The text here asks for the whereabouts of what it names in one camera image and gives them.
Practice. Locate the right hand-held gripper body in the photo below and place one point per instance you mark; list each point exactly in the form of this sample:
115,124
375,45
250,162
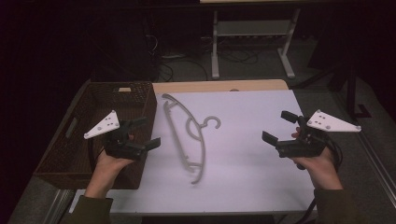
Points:
306,144

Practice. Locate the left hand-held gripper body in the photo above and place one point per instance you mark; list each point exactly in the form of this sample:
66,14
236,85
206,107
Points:
124,149

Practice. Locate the person's left hand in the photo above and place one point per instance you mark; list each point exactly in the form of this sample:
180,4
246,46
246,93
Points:
107,168

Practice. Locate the person's right hand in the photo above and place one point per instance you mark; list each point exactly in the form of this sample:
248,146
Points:
322,169

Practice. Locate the white table mat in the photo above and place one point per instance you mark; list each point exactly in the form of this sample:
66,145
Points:
243,161

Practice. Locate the brown woven basket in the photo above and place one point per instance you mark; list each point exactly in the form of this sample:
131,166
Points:
77,155

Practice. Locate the grey plastic clothes hanger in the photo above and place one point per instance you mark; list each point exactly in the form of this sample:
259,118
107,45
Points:
202,149

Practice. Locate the black metal stand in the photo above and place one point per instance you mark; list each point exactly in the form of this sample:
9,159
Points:
351,93

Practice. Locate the white metal desk frame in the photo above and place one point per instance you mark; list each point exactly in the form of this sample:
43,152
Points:
252,28

